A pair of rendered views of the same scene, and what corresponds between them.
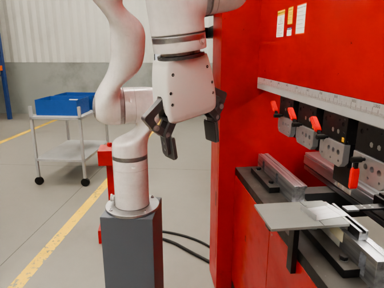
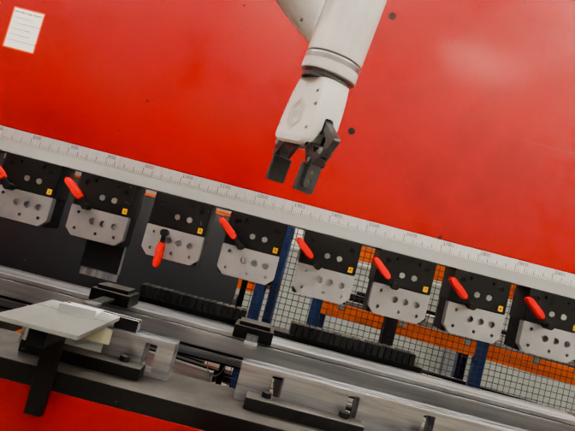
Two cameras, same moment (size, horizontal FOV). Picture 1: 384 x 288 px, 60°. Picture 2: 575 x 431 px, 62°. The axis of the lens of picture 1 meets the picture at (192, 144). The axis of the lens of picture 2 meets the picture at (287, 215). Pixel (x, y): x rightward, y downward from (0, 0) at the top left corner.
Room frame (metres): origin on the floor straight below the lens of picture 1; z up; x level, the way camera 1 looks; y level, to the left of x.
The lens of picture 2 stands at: (0.47, 0.70, 1.28)
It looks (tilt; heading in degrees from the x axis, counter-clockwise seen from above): 4 degrees up; 277
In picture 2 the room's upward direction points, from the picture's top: 15 degrees clockwise
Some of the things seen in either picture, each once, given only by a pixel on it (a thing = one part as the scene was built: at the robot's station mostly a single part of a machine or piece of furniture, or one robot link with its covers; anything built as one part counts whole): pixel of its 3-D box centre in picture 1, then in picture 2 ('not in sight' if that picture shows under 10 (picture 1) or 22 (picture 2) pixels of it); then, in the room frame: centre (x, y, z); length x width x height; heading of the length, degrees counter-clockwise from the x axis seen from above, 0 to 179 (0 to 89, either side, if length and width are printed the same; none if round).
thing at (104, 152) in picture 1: (112, 192); not in sight; (2.58, 0.66, 0.41); 0.25 x 0.20 x 0.83; 97
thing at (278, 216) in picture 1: (299, 214); (63, 317); (1.05, -0.37, 1.00); 0.26 x 0.18 x 0.01; 97
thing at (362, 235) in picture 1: (345, 220); (102, 316); (1.03, -0.52, 0.98); 0.20 x 0.03 x 0.03; 7
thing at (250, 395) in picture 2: not in sight; (303, 414); (0.46, -0.53, 0.89); 0.30 x 0.05 x 0.03; 7
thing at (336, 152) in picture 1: (343, 137); (106, 209); (1.09, -0.51, 1.26); 0.15 x 0.09 x 0.17; 7
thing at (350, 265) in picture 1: (326, 246); (83, 357); (1.02, -0.46, 0.89); 0.30 x 0.05 x 0.03; 7
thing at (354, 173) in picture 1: (356, 172); (161, 248); (0.90, -0.47, 1.20); 0.04 x 0.02 x 0.10; 97
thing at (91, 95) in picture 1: (79, 100); not in sight; (4.42, 1.49, 0.92); 0.50 x 0.36 x 0.18; 85
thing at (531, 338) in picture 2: not in sight; (543, 323); (-0.10, -0.66, 1.26); 0.15 x 0.09 x 0.17; 7
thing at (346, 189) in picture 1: (343, 176); (102, 260); (1.06, -0.52, 1.13); 0.10 x 0.02 x 0.10; 7
